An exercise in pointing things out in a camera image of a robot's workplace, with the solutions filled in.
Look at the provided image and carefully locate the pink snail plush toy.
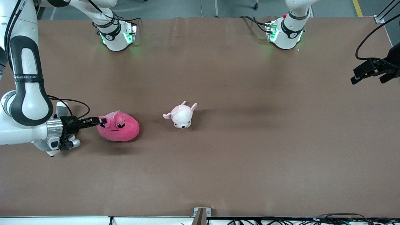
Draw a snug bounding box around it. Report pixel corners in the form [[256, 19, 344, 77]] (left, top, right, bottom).
[[97, 110, 140, 142]]

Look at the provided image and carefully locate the grey white husky plush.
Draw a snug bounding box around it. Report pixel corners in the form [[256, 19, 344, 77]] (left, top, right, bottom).
[[46, 102, 78, 157]]

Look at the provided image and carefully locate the light pink dog plush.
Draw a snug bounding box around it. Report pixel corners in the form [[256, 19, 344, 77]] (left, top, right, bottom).
[[162, 101, 198, 129]]

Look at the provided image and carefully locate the brown table cover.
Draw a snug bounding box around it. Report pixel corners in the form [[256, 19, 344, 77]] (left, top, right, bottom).
[[0, 16, 400, 218]]

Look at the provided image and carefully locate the aluminium frame post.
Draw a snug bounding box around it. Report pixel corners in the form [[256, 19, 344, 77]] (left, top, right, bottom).
[[374, 0, 400, 24]]

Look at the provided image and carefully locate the white table edge rail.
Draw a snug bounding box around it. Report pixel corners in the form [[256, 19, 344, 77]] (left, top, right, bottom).
[[0, 216, 400, 225]]

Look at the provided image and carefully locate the black right arm base cable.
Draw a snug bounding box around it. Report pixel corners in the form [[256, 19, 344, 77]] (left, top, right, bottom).
[[87, 0, 142, 28]]

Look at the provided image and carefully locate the black arm base cable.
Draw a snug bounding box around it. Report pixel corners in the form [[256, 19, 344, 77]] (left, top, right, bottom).
[[240, 16, 269, 33], [87, 0, 142, 28]]

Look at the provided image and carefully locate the black left arm base cable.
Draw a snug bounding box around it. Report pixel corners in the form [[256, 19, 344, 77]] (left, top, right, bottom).
[[240, 16, 269, 33]]

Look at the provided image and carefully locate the black looped floor cable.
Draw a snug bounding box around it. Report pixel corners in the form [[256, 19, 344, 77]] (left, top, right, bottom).
[[317, 213, 371, 225]]

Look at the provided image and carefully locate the metal table edge bracket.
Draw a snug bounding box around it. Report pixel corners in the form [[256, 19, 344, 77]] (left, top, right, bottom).
[[193, 207, 211, 225]]

